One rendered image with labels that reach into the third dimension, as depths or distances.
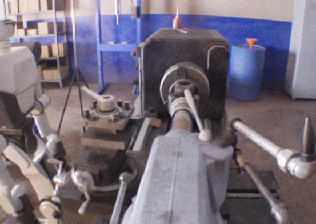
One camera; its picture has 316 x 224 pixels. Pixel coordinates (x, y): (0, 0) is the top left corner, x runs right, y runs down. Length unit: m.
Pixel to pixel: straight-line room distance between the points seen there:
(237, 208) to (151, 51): 0.97
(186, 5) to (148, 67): 3.32
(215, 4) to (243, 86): 1.55
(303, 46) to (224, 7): 1.53
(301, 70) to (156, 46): 3.58
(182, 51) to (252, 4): 3.51
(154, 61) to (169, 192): 1.06
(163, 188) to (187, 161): 0.11
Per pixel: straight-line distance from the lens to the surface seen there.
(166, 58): 1.48
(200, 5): 4.74
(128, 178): 0.68
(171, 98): 1.09
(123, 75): 5.09
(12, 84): 1.02
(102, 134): 0.95
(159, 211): 0.49
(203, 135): 0.71
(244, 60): 4.20
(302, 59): 4.71
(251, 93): 4.36
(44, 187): 1.29
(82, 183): 0.80
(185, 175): 0.58
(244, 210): 0.93
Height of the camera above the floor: 1.51
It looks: 22 degrees down
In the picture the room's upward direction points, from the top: straight up
